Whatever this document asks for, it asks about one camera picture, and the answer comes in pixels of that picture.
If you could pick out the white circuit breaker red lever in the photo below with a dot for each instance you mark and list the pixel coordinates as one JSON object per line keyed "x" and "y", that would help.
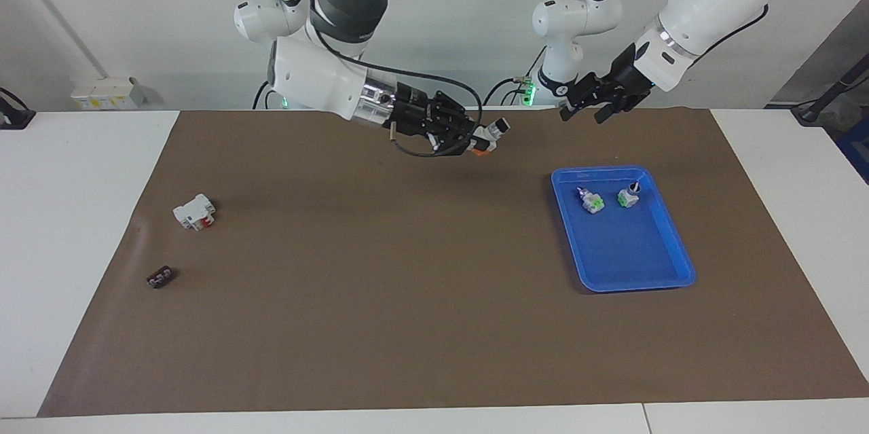
{"x": 193, "y": 212}

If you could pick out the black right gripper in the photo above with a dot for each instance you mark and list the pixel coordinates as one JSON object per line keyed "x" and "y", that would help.
{"x": 414, "y": 111}

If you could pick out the black stand leg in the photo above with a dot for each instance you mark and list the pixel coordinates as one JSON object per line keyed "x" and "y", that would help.
{"x": 831, "y": 91}

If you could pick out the white wall socket box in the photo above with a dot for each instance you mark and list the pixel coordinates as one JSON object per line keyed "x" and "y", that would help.
{"x": 105, "y": 93}

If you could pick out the blue crate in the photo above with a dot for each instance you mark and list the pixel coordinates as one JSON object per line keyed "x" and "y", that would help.
{"x": 857, "y": 149}

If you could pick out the brown table mat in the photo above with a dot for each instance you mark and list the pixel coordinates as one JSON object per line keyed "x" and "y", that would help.
{"x": 407, "y": 298}

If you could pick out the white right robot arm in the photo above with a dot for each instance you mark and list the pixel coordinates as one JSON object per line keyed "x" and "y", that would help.
{"x": 319, "y": 74}

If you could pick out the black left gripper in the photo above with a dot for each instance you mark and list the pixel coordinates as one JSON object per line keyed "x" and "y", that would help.
{"x": 628, "y": 77}

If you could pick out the black clamp base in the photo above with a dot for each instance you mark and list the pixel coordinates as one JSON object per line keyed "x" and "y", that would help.
{"x": 13, "y": 118}

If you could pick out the white selector switch orange block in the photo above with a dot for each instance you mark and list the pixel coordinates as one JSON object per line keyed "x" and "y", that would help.
{"x": 494, "y": 134}

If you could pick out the upright selector switch green block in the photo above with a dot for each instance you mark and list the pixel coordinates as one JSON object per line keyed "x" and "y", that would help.
{"x": 628, "y": 198}

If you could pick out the lying selector switch green block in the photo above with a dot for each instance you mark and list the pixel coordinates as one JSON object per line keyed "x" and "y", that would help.
{"x": 592, "y": 202}

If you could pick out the blue plastic tray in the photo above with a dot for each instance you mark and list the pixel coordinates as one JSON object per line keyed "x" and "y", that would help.
{"x": 628, "y": 250}

